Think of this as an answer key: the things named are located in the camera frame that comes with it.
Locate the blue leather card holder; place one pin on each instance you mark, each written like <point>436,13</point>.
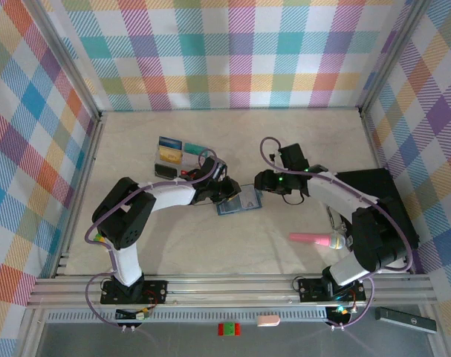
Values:
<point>243,202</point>

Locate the black credit card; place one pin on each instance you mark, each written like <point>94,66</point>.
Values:
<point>165,171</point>

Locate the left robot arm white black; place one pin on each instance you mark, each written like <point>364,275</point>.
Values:
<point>169,193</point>

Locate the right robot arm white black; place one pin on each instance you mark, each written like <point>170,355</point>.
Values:
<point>333,189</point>

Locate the white printed card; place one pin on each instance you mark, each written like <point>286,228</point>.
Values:
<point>189,160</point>

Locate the teal credit card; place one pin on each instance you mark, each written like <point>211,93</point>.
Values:
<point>193,148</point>

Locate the gold credit card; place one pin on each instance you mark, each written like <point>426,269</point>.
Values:
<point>169,153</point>

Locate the blue credit card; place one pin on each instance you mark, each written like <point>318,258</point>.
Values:
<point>170,142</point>

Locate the clear plastic card organizer tray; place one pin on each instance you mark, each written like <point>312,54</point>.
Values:
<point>156,160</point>

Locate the pink toy microphone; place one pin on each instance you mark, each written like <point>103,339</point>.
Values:
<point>307,238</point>

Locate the black hard case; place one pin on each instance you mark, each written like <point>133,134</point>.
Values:
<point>385,182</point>

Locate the yellow green toy scraper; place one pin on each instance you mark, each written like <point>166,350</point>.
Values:
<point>98,237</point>

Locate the pink eraser block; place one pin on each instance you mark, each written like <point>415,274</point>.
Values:
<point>267,321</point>

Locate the red green toy block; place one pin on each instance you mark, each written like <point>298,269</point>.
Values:
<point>229,329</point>

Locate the black flat bar device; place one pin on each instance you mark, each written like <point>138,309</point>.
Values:
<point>405,320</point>

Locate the aluminium rear rail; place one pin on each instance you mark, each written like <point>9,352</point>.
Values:
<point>229,109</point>

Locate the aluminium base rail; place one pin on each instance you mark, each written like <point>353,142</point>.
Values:
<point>229,290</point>

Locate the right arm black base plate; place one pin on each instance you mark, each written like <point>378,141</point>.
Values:
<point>307,290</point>

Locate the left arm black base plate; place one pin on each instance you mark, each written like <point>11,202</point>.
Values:
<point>158,290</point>

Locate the aluminium frame post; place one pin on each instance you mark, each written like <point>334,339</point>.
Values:
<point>394,59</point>
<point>67,63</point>

